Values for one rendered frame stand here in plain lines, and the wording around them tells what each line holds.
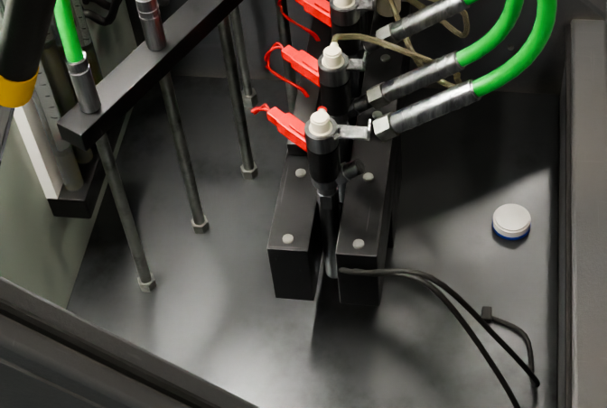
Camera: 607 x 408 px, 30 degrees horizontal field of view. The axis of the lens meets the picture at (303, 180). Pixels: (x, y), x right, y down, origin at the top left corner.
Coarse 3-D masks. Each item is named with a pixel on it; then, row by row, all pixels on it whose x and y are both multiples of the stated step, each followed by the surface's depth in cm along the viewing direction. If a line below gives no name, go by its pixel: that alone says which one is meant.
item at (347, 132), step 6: (342, 126) 96; (348, 126) 96; (354, 126) 96; (360, 126) 96; (366, 126) 96; (342, 132) 95; (348, 132) 95; (354, 132) 95; (360, 132) 95; (366, 132) 95; (336, 138) 95; (342, 138) 95; (348, 138) 95; (354, 138) 95; (360, 138) 95; (366, 138) 95
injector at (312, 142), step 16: (304, 128) 96; (336, 128) 95; (320, 144) 95; (336, 144) 96; (320, 160) 97; (336, 160) 97; (320, 176) 98; (336, 176) 99; (352, 176) 99; (320, 192) 101; (336, 192) 101; (320, 208) 103; (336, 208) 103; (336, 224) 105; (336, 240) 106; (336, 272) 110
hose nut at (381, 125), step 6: (390, 114) 94; (378, 120) 93; (384, 120) 93; (378, 126) 93; (384, 126) 93; (390, 126) 93; (378, 132) 93; (384, 132) 93; (390, 132) 93; (396, 132) 93; (384, 138) 94; (390, 138) 94
